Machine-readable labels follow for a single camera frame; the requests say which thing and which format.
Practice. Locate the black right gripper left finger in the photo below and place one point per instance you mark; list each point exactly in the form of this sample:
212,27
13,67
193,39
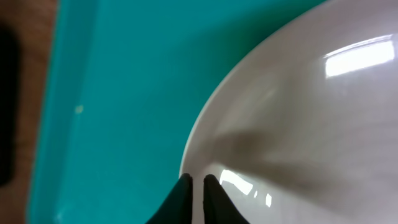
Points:
177,207

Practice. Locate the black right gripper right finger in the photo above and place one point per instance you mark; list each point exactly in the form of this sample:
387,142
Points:
217,206

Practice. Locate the pink plate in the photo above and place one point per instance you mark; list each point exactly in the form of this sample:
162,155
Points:
304,128

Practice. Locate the teal plastic tray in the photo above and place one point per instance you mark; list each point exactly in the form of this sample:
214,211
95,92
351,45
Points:
126,82

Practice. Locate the black tray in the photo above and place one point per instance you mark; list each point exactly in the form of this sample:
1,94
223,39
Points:
10,68

